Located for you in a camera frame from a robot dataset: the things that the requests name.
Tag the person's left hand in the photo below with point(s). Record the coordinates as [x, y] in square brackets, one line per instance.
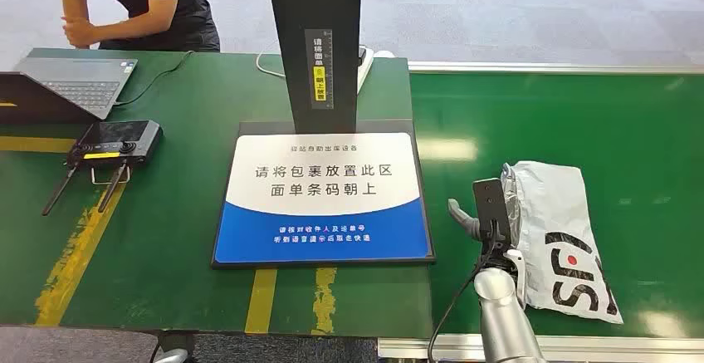
[80, 33]

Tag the aluminium conveyor rail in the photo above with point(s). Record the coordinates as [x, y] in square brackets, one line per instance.
[605, 348]
[550, 67]

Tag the white power strip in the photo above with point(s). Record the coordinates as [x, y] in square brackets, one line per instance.
[366, 71]

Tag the white plastic mailer package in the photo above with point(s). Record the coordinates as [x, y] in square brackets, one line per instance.
[550, 206]

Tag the grey laptop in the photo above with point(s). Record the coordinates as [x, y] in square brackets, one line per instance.
[82, 82]

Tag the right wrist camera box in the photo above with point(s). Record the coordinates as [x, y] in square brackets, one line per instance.
[491, 206]

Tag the black remote controller with antennas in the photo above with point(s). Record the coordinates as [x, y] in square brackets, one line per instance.
[115, 140]

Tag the green conveyor belt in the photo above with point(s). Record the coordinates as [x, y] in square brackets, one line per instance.
[577, 118]

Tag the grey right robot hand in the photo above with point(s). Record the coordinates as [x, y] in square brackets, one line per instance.
[463, 218]

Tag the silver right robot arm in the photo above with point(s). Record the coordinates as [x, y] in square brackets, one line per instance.
[503, 316]

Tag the black yellow ruler sticker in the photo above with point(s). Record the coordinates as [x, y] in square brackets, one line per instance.
[319, 74]

